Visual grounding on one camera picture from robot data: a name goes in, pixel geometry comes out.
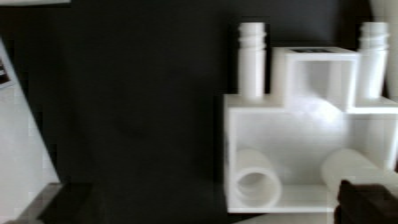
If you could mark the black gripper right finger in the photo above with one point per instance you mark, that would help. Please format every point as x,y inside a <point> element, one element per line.
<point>368,204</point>

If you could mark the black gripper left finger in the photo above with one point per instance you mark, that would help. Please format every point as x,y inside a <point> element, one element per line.
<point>63,205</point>

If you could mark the white tagged leg block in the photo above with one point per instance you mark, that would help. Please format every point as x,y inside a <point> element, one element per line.
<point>27,171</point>

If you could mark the white chair seat part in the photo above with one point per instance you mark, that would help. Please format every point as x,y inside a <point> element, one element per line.
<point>306,110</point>

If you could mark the white chair leg with tag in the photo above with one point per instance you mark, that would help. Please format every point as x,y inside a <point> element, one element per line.
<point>347,166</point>

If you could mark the white obstacle wall bar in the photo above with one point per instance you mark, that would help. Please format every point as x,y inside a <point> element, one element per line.
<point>384,8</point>

